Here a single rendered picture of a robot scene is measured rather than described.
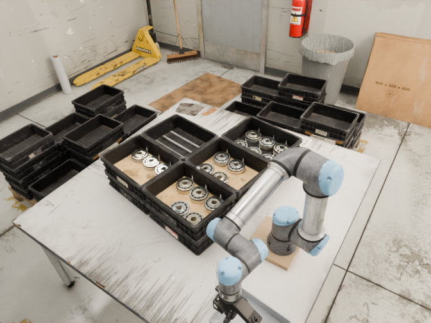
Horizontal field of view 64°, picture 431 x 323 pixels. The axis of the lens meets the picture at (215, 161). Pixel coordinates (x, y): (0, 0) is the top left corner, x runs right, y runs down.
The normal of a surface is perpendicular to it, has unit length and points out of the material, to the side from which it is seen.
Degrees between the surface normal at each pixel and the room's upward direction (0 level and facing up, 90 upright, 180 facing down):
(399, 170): 0
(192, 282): 0
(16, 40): 90
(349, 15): 90
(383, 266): 0
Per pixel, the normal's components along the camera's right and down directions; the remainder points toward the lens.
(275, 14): -0.55, 0.55
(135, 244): -0.04, -0.76
